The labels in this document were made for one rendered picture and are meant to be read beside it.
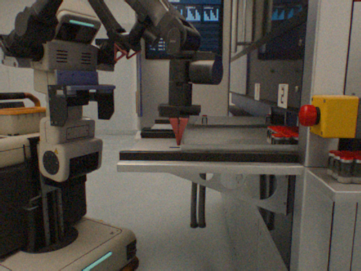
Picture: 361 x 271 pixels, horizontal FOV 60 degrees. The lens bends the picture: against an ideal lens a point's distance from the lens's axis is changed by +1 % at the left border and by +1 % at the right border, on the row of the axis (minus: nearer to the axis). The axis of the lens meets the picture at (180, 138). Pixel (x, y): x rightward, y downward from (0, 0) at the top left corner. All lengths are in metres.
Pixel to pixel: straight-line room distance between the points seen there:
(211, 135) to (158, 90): 0.73
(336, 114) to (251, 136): 0.43
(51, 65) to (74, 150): 0.35
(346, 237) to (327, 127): 0.28
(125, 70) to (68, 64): 4.99
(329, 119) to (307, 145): 0.11
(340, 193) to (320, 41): 0.29
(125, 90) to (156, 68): 4.71
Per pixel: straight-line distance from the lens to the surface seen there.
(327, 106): 0.59
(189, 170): 0.68
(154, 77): 1.64
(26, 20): 1.17
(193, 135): 0.97
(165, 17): 0.76
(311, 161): 0.70
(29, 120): 1.64
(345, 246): 0.79
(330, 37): 0.69
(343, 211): 0.76
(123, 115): 6.39
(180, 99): 0.73
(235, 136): 0.98
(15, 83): 7.18
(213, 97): 1.67
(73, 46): 1.39
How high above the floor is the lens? 1.06
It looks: 10 degrees down
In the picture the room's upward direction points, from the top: straight up
